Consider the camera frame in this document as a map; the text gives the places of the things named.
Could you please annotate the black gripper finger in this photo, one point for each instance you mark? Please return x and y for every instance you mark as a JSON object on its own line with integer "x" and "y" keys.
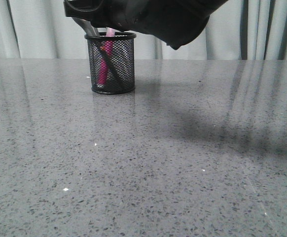
{"x": 90, "y": 10}

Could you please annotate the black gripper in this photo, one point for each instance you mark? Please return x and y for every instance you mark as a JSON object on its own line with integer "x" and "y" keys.
{"x": 175, "y": 22}

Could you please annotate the grey orange scissors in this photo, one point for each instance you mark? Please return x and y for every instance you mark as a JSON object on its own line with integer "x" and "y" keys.
{"x": 92, "y": 32}

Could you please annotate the pink marker pen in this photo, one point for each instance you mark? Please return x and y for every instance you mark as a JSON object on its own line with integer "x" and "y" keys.
{"x": 106, "y": 49}

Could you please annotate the black mesh pen cup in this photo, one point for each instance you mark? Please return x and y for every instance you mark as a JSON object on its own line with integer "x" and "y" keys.
{"x": 122, "y": 58}

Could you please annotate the light grey curtain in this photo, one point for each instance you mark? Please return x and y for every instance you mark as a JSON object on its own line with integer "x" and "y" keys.
{"x": 240, "y": 29}

